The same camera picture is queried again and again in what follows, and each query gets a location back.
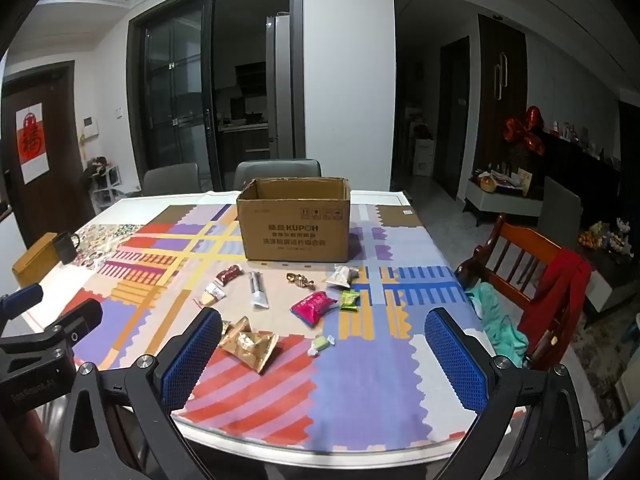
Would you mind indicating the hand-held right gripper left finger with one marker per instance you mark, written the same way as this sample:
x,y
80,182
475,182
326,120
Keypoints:
x,y
192,360

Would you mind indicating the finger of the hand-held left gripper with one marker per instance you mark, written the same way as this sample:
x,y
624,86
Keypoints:
x,y
20,302
82,317

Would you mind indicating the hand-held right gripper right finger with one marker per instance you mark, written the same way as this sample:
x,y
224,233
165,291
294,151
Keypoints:
x,y
455,365

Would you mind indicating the shiny gold snack packet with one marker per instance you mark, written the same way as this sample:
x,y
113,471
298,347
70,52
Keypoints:
x,y
231,330

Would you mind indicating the tan snack packet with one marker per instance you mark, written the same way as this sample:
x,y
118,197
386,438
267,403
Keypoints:
x,y
255,352

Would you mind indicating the white triangular cake packet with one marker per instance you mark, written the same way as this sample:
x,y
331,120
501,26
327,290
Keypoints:
x,y
212,292

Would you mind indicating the dark red snack packet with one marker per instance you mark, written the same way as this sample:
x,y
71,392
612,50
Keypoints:
x,y
229,275

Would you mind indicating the grey white stick packet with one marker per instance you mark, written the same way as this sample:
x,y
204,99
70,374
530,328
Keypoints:
x,y
258,290

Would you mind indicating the green snack packet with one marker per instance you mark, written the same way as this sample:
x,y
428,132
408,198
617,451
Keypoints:
x,y
349,301

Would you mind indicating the small pale green candy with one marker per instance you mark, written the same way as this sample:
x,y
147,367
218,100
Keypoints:
x,y
320,344

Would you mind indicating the pink snack packet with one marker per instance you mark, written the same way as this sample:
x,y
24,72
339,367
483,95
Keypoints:
x,y
312,308

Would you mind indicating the gold striped candy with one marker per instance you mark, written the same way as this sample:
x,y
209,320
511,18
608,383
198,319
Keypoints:
x,y
299,279

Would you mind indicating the plain white snack packet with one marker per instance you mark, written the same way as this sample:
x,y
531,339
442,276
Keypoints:
x,y
341,276

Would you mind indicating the brown cardboard box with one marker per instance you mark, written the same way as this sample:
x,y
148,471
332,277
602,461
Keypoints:
x,y
295,230

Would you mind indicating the yellow wooden box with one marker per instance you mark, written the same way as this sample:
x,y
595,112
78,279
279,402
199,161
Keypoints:
x,y
32,262

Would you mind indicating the teal cloth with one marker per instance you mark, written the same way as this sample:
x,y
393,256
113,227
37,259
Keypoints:
x,y
500,320

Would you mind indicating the colourful patterned table mat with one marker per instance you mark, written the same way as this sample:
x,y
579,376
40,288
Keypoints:
x,y
375,385

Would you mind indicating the dark brown entrance door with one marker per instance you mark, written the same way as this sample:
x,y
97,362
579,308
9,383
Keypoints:
x,y
60,185

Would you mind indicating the red garment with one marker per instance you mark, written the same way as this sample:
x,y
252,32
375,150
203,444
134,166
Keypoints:
x,y
560,290

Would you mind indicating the white shelf with clutter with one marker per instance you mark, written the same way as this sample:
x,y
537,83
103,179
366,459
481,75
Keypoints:
x,y
102,185

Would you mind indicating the brown wooden chair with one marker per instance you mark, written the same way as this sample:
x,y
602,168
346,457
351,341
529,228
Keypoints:
x,y
525,247

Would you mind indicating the red and white door poster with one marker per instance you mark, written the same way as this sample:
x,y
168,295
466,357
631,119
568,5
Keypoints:
x,y
31,145

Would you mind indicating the grey upholstered chair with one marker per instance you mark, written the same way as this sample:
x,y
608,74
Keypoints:
x,y
277,170
170,180
562,205

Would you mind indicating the white low side table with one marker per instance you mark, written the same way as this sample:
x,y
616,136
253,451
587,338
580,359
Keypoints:
x,y
500,202

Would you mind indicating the clutter on side table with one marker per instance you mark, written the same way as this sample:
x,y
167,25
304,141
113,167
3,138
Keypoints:
x,y
500,180

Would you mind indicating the white hallway box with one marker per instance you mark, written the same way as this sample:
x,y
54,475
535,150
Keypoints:
x,y
423,157

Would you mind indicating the dark sideboard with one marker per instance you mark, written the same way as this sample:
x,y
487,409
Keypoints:
x,y
575,175

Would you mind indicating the red foil balloon bunch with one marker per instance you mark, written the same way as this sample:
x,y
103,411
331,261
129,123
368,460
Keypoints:
x,y
520,132

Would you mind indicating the dark hallway door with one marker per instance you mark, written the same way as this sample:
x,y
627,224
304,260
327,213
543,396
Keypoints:
x,y
455,120

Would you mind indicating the dark framed sliding glass door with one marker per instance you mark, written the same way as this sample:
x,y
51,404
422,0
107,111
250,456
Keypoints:
x,y
165,85

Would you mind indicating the silver refrigerator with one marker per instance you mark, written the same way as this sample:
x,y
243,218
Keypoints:
x,y
280,85

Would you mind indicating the tall brown cabinet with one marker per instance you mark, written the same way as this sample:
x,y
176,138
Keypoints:
x,y
502,60

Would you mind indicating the white wall intercom panel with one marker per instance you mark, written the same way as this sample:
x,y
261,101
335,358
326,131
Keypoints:
x,y
90,126

